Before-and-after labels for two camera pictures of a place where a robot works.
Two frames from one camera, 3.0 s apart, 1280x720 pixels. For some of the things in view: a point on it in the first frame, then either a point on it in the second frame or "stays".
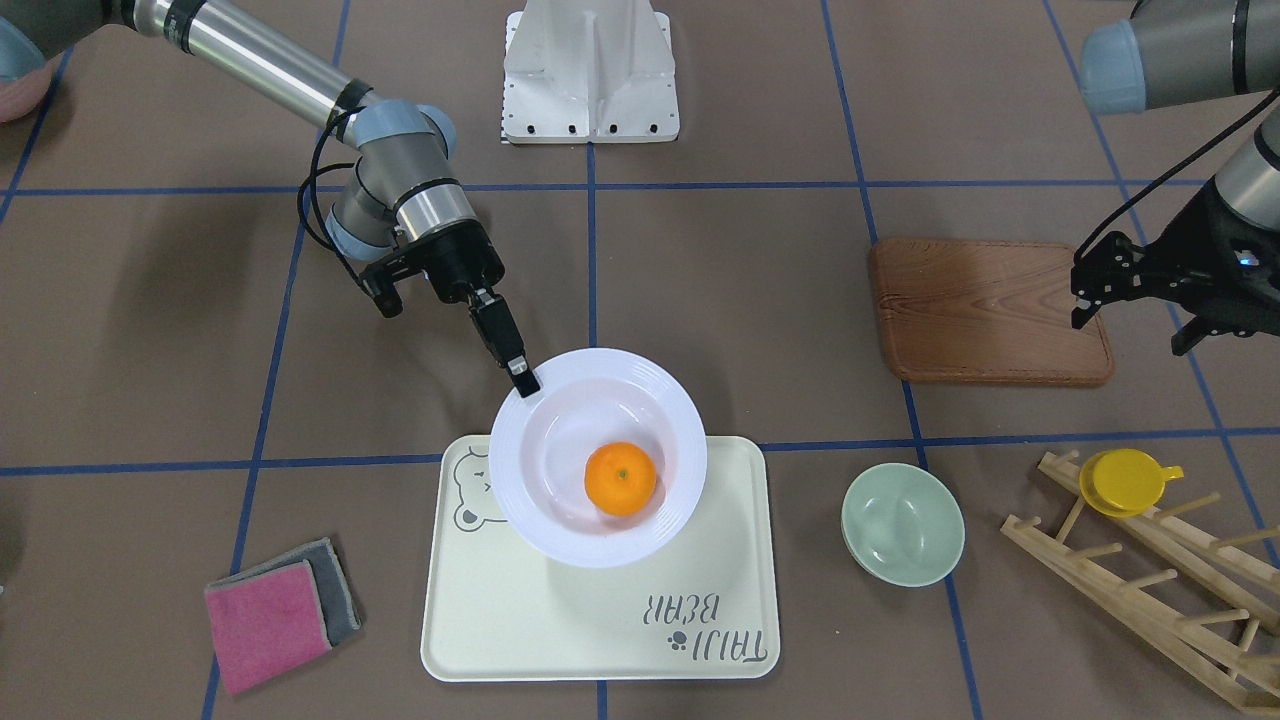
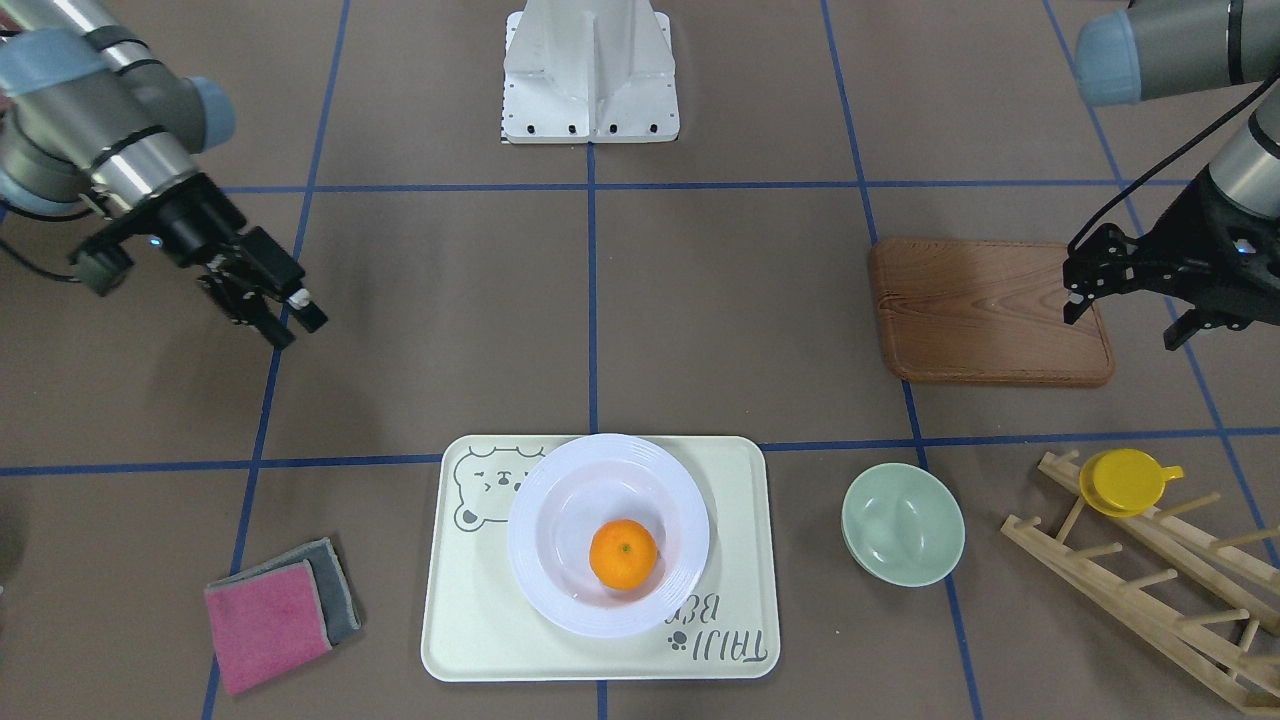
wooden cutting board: x=985 y=312 stays
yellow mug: x=1124 y=482 stays
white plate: x=541 y=447 to x=573 y=492
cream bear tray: x=701 y=609 stays
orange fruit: x=620 y=479 to x=623 y=554
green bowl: x=902 y=524 stays
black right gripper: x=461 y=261 to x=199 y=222
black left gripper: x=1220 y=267 stays
